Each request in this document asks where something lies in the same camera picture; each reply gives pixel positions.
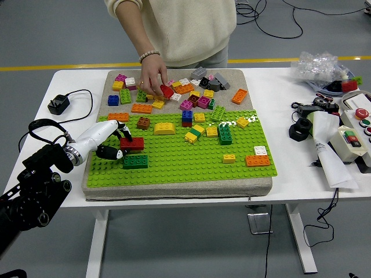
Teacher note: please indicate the person's right hand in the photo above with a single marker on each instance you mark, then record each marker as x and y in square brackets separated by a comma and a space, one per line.
[152, 72]

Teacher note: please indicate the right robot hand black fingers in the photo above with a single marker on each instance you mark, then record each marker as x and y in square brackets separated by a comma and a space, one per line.
[353, 275]

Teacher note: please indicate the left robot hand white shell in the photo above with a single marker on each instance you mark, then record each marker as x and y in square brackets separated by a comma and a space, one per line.
[92, 136]

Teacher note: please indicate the red curved brick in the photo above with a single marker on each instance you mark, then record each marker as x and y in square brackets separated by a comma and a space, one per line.
[167, 92]

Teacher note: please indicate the red eight-stud brick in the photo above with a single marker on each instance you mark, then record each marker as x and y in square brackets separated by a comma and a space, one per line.
[349, 86]
[136, 143]

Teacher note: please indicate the dark green eight-stud brick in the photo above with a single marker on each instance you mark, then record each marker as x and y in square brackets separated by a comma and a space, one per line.
[135, 162]

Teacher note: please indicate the brown four-stud brick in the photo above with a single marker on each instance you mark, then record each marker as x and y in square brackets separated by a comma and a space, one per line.
[143, 123]

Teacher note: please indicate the blue and red brick stack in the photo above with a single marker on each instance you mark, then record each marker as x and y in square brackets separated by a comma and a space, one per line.
[187, 117]

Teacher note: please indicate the yellow and green brick stack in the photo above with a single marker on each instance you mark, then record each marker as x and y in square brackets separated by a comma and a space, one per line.
[194, 133]

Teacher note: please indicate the dark green big-stud brick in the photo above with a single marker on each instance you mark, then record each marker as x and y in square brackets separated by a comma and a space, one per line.
[225, 134]

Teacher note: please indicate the person's right forearm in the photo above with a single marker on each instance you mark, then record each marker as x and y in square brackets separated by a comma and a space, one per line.
[138, 32]

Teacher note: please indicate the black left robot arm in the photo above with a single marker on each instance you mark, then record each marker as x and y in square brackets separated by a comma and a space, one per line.
[37, 188]

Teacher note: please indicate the small light pink brick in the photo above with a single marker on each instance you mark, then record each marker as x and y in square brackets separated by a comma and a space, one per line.
[171, 83]
[211, 77]

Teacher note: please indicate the white four-stud brick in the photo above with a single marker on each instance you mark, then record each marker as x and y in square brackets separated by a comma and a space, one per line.
[176, 97]
[261, 150]
[130, 81]
[195, 82]
[185, 81]

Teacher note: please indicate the orange eight-stud brick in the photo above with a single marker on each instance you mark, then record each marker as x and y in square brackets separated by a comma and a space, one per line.
[185, 89]
[141, 108]
[258, 161]
[118, 117]
[240, 96]

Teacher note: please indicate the blue four-stud brick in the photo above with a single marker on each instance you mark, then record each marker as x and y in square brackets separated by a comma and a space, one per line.
[113, 100]

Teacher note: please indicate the light grey brick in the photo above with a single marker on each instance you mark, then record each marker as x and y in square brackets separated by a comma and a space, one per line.
[198, 73]

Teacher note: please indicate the dark red brick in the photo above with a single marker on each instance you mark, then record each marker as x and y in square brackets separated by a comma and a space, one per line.
[192, 101]

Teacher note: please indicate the black brick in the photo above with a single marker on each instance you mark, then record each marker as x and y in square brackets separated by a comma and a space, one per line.
[204, 83]

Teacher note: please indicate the yellow curved brick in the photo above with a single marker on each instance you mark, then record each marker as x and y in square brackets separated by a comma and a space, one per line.
[164, 128]

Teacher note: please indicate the dark grey brick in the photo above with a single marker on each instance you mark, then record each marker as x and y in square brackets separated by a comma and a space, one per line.
[214, 86]

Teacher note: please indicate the small dark green brick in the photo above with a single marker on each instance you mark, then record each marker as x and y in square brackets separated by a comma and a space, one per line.
[211, 104]

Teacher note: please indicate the long grey brick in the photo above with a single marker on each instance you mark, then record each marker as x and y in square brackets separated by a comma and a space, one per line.
[223, 81]

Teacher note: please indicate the green studded baseplate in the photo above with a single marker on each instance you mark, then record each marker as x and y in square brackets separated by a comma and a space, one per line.
[179, 171]

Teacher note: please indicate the lime green small brick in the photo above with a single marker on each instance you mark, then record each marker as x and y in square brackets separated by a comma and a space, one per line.
[358, 80]

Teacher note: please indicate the person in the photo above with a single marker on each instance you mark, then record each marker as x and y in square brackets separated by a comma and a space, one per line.
[191, 29]

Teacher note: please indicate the white table leg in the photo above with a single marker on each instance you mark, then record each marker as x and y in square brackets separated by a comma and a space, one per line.
[303, 246]
[97, 246]

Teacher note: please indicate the yellow floor tape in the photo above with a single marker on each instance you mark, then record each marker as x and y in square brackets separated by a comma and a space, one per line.
[43, 67]

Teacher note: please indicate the grey-brown cushion mat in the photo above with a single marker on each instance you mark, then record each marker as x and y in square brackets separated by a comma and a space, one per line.
[174, 193]

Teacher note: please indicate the silver floor plate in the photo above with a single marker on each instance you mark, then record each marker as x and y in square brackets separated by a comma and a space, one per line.
[258, 223]

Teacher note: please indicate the white paper sheet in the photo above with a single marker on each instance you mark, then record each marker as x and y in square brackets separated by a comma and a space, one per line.
[330, 162]

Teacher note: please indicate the small black plug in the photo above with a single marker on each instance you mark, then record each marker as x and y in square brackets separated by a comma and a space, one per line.
[315, 164]

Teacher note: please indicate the large black nut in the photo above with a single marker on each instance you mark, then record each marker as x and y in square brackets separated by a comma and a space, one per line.
[294, 133]

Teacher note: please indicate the white emergency stop control box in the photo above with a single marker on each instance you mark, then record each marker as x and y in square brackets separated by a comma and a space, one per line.
[350, 120]

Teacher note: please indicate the lime green roll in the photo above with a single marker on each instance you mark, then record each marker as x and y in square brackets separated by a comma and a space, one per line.
[310, 124]

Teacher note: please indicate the black power adapter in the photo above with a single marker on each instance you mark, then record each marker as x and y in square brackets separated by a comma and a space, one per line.
[310, 109]

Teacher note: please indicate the clear plastic bag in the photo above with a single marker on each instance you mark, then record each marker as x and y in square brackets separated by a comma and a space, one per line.
[316, 66]

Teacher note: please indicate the light blue basin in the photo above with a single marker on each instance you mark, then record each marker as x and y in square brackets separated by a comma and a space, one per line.
[317, 87]

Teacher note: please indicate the black module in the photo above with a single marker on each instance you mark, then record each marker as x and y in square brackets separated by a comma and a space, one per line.
[331, 107]

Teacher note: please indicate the black servo motor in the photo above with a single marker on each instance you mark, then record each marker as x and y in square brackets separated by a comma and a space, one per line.
[319, 101]

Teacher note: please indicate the black object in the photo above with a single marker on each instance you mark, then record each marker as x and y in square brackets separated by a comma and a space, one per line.
[334, 86]

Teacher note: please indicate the small white bottle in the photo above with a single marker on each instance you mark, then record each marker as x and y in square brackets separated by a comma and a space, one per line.
[344, 76]

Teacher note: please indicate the dark corner device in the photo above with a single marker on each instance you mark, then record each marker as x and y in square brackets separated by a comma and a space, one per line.
[368, 11]

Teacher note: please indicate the small white switch box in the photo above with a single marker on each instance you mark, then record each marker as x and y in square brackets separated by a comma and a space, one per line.
[340, 144]

